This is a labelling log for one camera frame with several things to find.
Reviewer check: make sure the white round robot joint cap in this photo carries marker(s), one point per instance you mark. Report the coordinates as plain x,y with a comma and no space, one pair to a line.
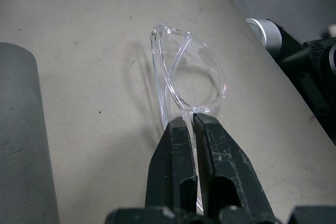
267,33

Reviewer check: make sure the clear plastic glasses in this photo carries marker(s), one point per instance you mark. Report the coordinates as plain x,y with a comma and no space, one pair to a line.
168,58

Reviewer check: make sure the black robot torso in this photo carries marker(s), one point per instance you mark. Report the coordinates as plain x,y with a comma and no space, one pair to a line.
307,77

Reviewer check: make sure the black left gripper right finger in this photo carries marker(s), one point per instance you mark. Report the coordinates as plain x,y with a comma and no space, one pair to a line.
225,166

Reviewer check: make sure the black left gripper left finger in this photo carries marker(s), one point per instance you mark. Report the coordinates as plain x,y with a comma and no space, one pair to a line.
170,161

